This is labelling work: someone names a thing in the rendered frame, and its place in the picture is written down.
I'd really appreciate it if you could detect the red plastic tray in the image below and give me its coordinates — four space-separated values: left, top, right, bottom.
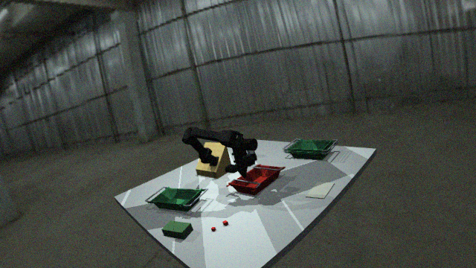
226 165 281 195

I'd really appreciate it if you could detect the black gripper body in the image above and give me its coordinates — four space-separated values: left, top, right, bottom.
225 150 247 173

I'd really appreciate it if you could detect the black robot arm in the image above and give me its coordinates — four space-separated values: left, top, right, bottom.
182 127 258 167

